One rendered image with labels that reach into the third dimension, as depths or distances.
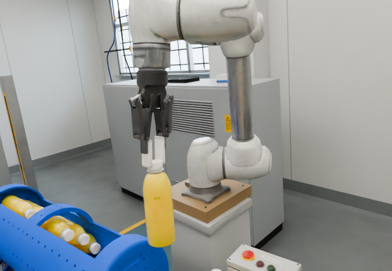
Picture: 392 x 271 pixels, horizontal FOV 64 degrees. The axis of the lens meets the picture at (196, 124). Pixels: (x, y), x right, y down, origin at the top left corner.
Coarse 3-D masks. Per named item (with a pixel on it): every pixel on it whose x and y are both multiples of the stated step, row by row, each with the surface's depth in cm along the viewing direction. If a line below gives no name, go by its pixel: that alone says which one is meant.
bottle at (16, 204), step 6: (6, 198) 135; (12, 198) 133; (18, 198) 134; (6, 204) 132; (12, 204) 129; (18, 204) 128; (24, 204) 128; (30, 204) 130; (12, 210) 128; (18, 210) 126; (24, 210) 126; (24, 216) 125
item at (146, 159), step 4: (148, 140) 75; (148, 144) 75; (148, 148) 75; (148, 152) 75; (144, 156) 76; (148, 156) 75; (144, 160) 76; (148, 160) 76; (144, 164) 77; (148, 164) 76
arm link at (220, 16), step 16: (192, 0) 66; (208, 0) 65; (224, 0) 65; (240, 0) 65; (192, 16) 66; (208, 16) 65; (224, 16) 65; (240, 16) 65; (256, 16) 70; (192, 32) 68; (208, 32) 67; (224, 32) 67; (240, 32) 68
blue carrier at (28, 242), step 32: (0, 192) 133; (32, 192) 149; (0, 224) 116; (32, 224) 106; (96, 224) 121; (0, 256) 116; (32, 256) 98; (64, 256) 90; (96, 256) 85; (128, 256) 85; (160, 256) 96
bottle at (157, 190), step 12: (144, 180) 78; (156, 180) 76; (168, 180) 78; (144, 192) 77; (156, 192) 75; (168, 192) 77; (144, 204) 78; (156, 204) 76; (168, 204) 77; (156, 216) 76; (168, 216) 77; (156, 228) 76; (168, 228) 77; (156, 240) 77; (168, 240) 77
